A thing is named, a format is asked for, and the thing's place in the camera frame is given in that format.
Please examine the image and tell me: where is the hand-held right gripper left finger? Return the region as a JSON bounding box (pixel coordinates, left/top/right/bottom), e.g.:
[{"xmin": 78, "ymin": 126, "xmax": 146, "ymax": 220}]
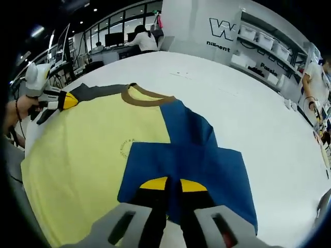
[{"xmin": 61, "ymin": 176, "xmax": 172, "ymax": 248}]

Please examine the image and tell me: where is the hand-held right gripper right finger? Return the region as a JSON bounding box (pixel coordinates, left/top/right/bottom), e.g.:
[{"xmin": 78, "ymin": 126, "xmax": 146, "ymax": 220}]
[{"xmin": 177, "ymin": 178, "xmax": 260, "ymax": 248}]

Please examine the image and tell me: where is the yellow and blue garment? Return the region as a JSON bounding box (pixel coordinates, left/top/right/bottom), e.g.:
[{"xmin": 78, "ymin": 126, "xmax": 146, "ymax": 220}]
[{"xmin": 20, "ymin": 82, "xmax": 259, "ymax": 247}]

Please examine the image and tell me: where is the person's left hand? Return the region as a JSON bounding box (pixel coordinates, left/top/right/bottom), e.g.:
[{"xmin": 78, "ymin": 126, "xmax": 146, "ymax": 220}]
[{"xmin": 6, "ymin": 95, "xmax": 40, "ymax": 122}]

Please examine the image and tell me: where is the large framed display screen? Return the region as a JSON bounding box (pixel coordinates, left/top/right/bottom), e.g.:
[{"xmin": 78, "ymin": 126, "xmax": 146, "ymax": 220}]
[{"xmin": 47, "ymin": 23, "xmax": 72, "ymax": 68}]

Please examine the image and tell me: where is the grey office desk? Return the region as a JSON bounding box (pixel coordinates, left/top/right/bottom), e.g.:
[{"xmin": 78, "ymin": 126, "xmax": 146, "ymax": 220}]
[{"xmin": 86, "ymin": 43, "xmax": 145, "ymax": 68}]

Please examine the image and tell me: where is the black computer monitor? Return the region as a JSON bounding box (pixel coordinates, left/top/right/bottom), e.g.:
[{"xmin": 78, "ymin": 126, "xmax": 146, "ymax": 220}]
[{"xmin": 104, "ymin": 33, "xmax": 125, "ymax": 48}]

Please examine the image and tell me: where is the small white table object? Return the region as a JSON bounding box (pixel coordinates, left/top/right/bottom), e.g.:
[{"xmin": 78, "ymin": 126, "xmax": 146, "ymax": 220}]
[{"xmin": 283, "ymin": 99, "xmax": 298, "ymax": 112}]

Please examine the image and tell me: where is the row of white storage bins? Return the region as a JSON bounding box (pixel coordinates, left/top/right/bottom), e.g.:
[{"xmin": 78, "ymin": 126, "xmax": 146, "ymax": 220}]
[{"xmin": 231, "ymin": 24, "xmax": 292, "ymax": 79}]

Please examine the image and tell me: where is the grey metal shelving unit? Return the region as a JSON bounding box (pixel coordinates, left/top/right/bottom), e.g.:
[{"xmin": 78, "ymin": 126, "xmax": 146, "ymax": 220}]
[{"xmin": 231, "ymin": 5, "xmax": 323, "ymax": 87}]

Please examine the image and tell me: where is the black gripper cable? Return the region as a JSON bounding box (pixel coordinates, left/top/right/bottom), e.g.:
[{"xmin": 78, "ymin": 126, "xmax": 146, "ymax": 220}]
[{"xmin": 12, "ymin": 98, "xmax": 28, "ymax": 147}]

